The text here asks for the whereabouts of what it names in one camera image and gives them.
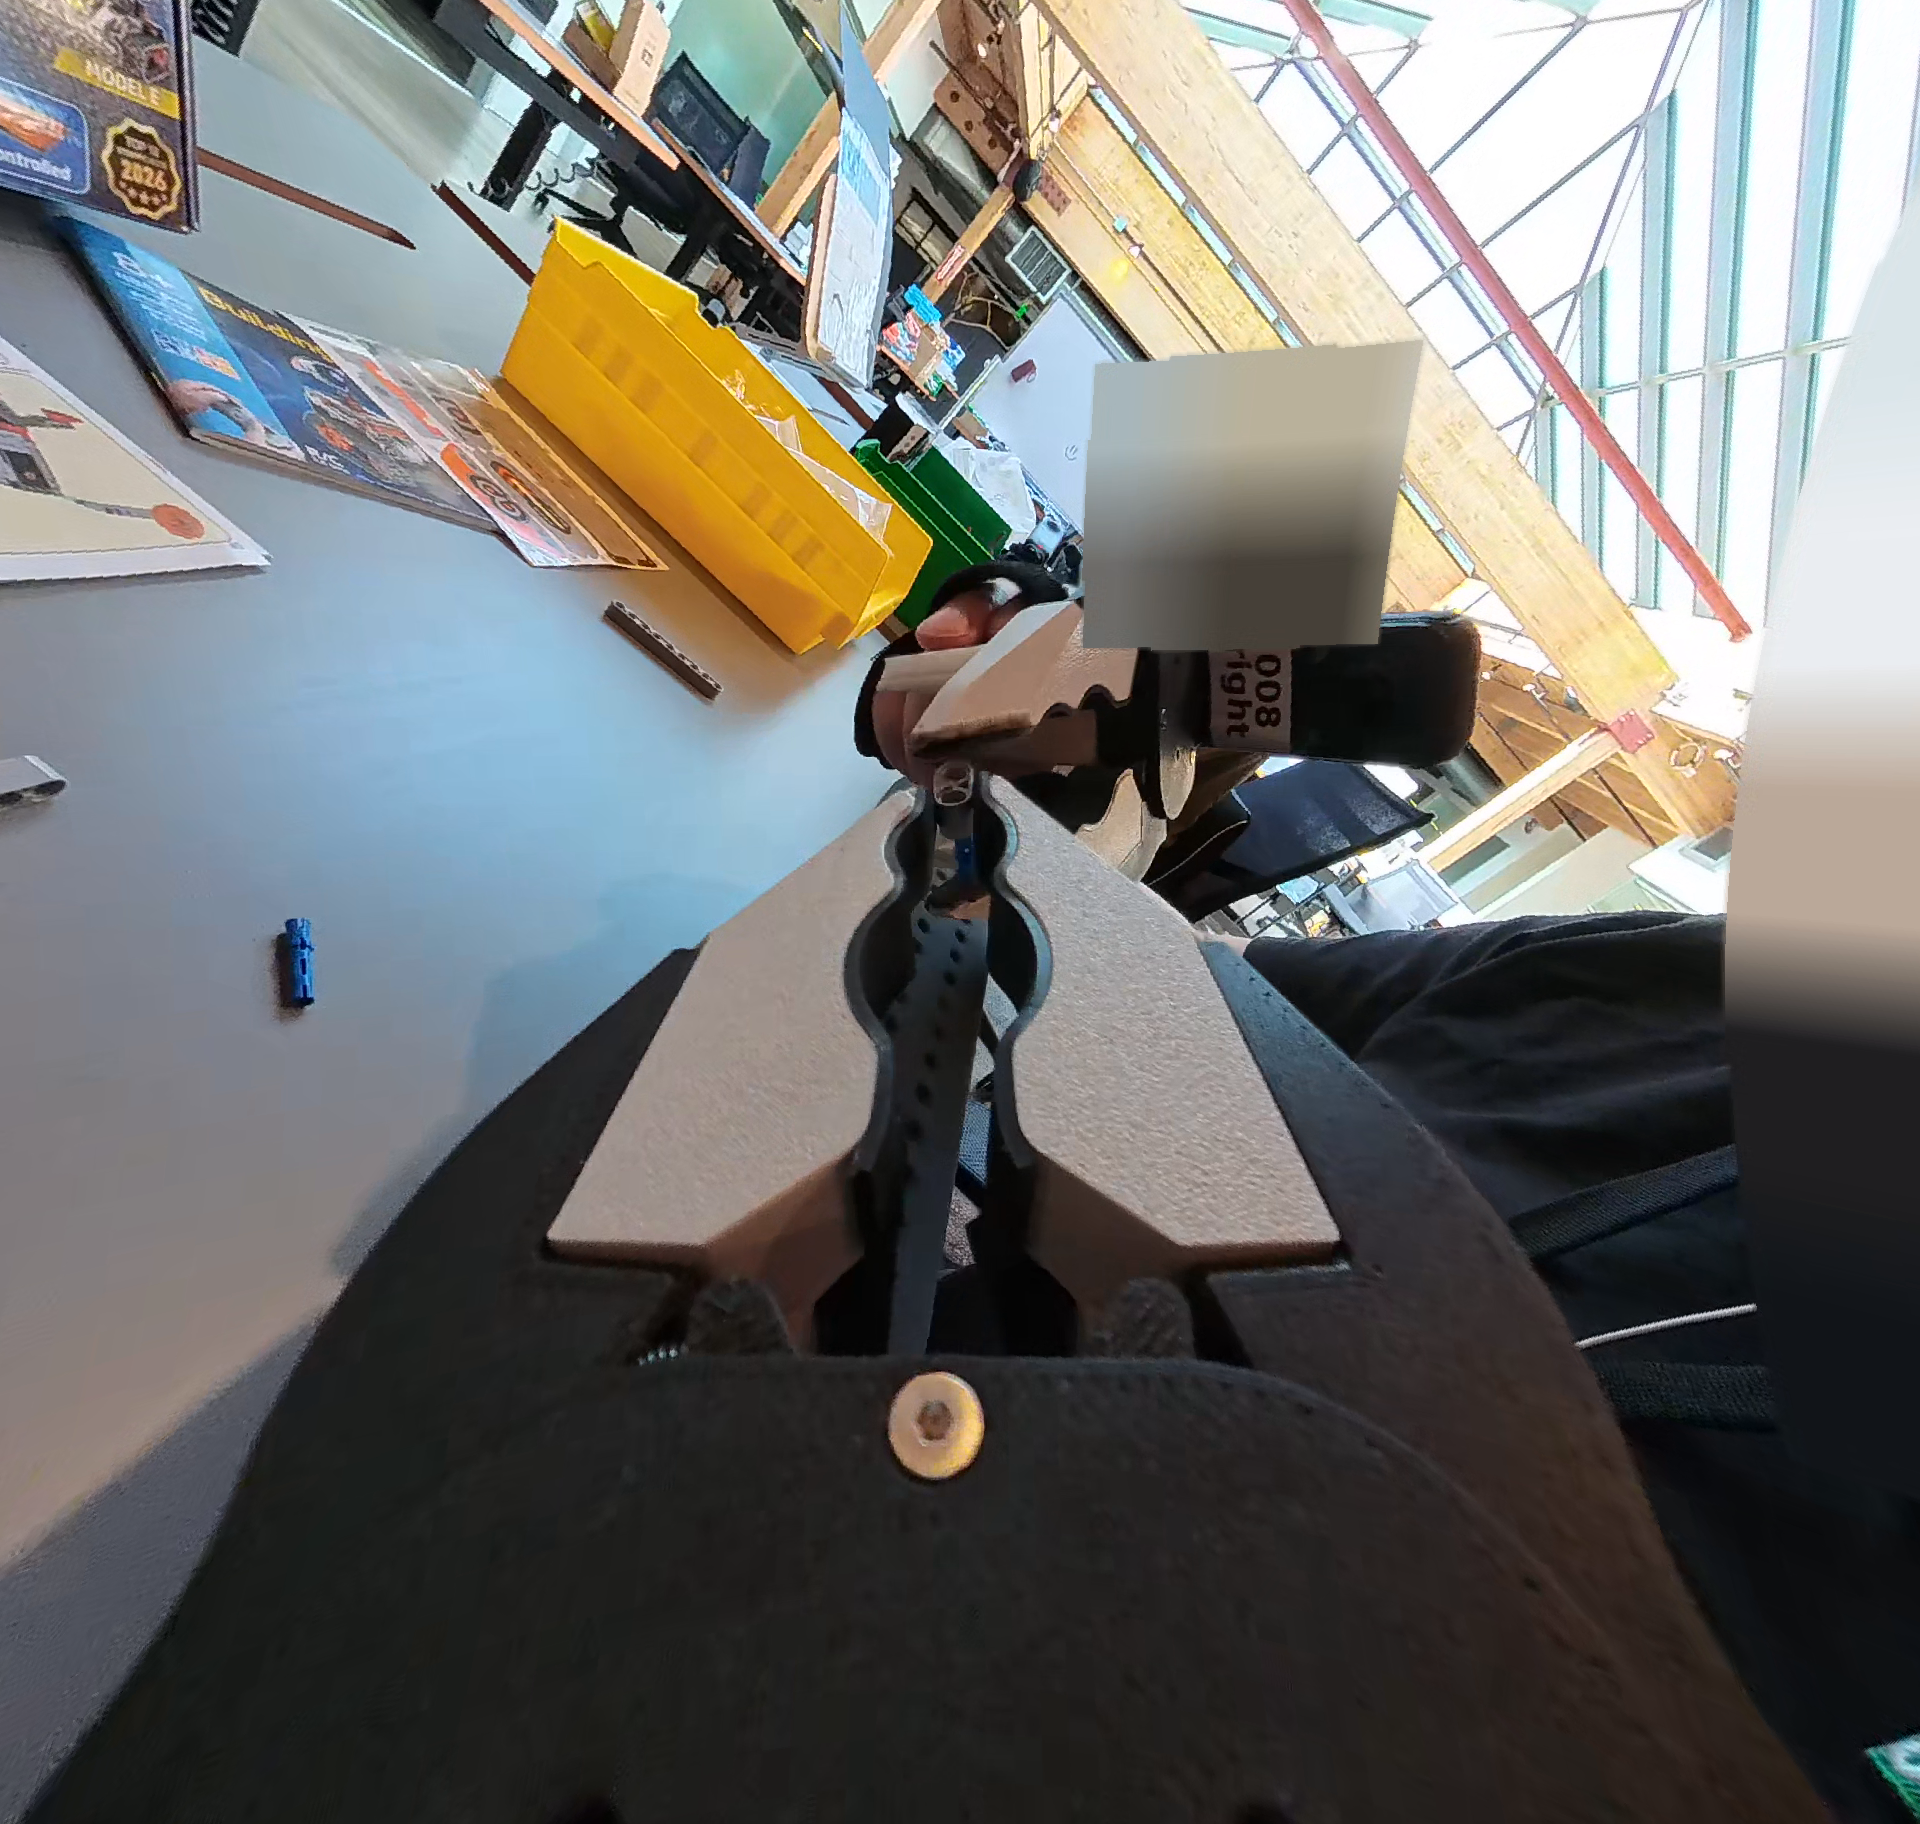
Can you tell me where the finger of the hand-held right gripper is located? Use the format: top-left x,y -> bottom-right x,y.
932,701 -> 1158,776
908,604 -> 1145,750

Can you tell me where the cardboard box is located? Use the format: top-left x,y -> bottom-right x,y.
566,0 -> 670,117

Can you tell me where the person's right hand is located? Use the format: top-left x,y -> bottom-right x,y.
867,581 -> 1054,776

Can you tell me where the green plastic bin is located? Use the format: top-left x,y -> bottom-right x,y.
853,432 -> 1054,640

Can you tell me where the person's black clothing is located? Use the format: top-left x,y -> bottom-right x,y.
1247,909 -> 1920,1824

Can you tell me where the whiteboard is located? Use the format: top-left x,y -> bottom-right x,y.
961,289 -> 1147,503

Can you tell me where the grey desk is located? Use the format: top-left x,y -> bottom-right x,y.
0,37 -> 961,1781

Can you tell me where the wooden pillar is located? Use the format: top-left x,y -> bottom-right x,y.
755,0 -> 995,239

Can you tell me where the dark grey toy beam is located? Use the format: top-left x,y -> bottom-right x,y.
601,597 -> 724,701

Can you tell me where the paper sign board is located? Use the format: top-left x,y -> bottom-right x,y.
806,18 -> 899,387

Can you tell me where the wooden background table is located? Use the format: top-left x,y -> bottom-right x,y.
290,0 -> 819,296

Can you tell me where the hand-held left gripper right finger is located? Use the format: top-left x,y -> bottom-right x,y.
974,776 -> 1339,1359

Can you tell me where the yellow plastic bin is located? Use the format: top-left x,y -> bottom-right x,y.
500,212 -> 932,655

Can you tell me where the small blue booklet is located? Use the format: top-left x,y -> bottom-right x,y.
52,210 -> 502,529

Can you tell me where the blue robot kit box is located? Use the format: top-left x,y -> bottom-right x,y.
0,0 -> 201,234

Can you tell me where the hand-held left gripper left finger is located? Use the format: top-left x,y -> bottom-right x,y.
545,788 -> 915,1359

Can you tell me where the open instruction booklet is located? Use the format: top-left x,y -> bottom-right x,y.
0,339 -> 275,587

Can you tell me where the orange sticker sheet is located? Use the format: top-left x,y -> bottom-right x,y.
437,387 -> 665,571

